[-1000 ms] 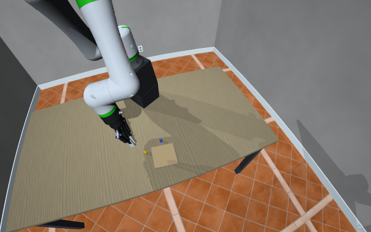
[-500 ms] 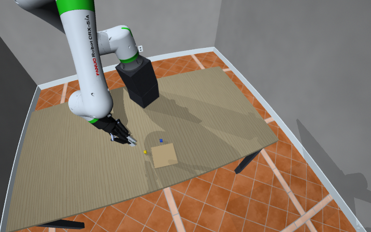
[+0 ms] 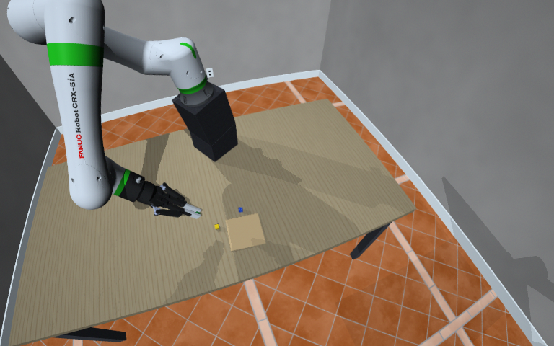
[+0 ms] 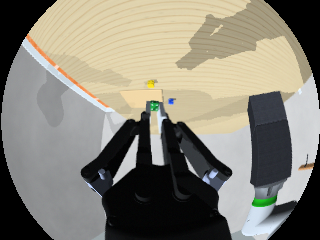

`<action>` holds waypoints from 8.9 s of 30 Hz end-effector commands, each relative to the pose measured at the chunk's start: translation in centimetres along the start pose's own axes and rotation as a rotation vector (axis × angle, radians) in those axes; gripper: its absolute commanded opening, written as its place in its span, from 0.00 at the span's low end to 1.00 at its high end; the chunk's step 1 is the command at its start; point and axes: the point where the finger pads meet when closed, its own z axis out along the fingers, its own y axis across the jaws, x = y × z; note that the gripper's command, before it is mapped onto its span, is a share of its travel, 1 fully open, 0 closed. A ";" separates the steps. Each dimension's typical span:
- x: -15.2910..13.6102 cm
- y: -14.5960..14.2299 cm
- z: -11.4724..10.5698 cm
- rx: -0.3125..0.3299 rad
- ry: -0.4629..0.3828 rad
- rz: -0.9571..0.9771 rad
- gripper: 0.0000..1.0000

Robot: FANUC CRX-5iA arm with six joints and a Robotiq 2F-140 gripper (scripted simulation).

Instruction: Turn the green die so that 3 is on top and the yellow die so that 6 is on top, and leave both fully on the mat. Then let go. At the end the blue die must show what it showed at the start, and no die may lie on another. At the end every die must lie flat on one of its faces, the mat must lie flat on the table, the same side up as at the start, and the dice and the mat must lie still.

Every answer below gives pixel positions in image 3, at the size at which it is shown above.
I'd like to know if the beige square mat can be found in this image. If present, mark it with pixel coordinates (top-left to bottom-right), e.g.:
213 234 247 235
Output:
225 213 266 251

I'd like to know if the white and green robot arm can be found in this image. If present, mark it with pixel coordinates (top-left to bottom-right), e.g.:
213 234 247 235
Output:
7 0 214 210

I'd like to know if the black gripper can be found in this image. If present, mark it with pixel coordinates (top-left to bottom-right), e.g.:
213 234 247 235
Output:
137 181 201 219

